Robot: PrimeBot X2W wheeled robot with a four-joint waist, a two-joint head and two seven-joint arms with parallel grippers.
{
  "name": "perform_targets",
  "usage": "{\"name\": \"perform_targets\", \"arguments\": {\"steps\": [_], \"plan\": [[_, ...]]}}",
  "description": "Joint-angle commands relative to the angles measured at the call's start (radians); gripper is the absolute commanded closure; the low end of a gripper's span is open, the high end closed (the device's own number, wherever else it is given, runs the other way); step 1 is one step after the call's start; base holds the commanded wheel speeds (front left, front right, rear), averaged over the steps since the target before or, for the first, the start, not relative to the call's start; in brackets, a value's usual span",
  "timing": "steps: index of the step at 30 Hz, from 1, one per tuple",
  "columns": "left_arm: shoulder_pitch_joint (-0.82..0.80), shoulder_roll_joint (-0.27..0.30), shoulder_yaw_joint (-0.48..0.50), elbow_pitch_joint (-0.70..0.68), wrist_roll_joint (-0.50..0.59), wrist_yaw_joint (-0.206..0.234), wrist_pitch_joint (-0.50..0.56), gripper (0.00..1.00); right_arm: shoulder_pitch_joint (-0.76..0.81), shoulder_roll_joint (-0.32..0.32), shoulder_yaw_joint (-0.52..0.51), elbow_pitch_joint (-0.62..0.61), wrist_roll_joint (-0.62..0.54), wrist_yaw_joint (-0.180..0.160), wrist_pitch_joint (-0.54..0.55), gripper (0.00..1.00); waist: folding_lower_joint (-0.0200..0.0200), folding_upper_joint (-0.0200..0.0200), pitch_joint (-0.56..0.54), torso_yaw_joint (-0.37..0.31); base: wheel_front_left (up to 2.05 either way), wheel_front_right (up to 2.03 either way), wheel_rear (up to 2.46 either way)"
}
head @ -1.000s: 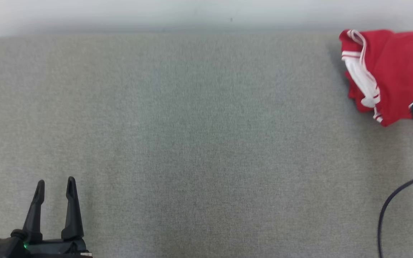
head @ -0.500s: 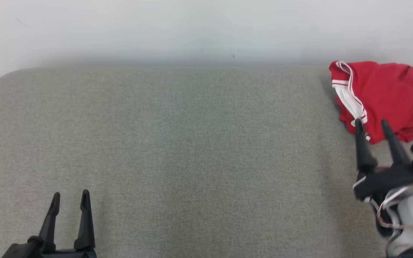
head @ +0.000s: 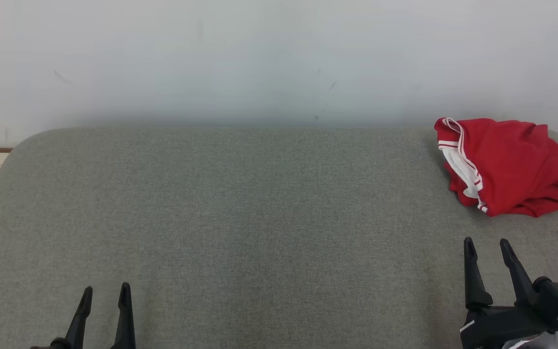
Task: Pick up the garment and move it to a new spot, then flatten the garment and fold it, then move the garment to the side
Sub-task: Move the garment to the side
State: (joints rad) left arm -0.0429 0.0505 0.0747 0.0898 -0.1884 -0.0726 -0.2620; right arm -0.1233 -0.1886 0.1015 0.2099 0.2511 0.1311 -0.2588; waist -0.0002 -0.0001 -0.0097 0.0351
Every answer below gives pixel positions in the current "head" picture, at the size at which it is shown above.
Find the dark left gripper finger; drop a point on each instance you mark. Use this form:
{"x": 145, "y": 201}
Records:
{"x": 125, "y": 325}
{"x": 80, "y": 325}

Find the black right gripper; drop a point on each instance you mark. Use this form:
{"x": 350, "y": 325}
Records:
{"x": 506, "y": 322}

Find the red white basketball jersey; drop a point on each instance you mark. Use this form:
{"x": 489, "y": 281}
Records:
{"x": 511, "y": 155}

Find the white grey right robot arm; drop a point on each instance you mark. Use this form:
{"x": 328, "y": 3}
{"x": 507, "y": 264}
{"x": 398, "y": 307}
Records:
{"x": 531, "y": 341}

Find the grey fabric sofa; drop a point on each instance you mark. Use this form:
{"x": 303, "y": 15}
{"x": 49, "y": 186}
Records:
{"x": 259, "y": 232}

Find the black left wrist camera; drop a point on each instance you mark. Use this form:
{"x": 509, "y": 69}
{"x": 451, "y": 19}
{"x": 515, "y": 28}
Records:
{"x": 58, "y": 344}

